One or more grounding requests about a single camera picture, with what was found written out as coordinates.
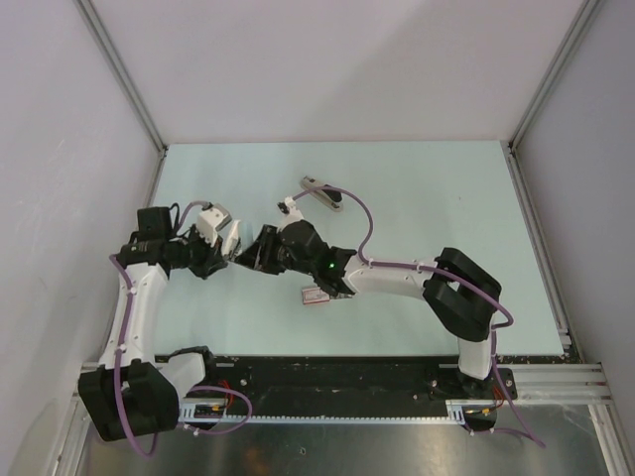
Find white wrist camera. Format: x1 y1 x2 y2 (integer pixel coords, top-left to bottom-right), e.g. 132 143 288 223
194 203 232 246
277 196 304 231

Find red white staple box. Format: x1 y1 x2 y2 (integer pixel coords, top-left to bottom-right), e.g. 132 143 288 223
302 287 353 305

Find left aluminium frame post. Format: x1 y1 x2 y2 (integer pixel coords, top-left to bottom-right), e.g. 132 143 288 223
73 0 167 152

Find aluminium frame post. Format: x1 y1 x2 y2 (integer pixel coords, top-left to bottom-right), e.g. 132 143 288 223
73 0 167 152
508 0 605 150

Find right aluminium frame post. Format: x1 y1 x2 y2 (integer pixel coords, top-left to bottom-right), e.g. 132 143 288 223
508 0 605 150

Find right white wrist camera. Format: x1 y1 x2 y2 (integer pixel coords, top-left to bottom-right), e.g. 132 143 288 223
277 196 304 231

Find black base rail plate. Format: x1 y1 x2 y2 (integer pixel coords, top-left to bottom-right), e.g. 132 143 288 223
192 356 518 417

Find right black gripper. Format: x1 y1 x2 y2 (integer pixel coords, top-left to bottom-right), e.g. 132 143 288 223
237 224 317 276

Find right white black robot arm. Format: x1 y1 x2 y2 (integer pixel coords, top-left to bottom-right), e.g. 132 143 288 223
233 219 502 398

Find grey slotted cable duct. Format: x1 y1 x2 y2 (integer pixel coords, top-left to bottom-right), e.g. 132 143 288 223
179 400 485 426

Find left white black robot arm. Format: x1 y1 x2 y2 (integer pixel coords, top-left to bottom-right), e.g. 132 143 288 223
78 201 232 442

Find beige black stapler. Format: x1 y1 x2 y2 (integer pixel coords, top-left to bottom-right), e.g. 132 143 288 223
300 176 343 212

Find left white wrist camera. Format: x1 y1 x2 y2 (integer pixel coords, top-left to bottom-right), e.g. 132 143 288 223
194 203 232 246

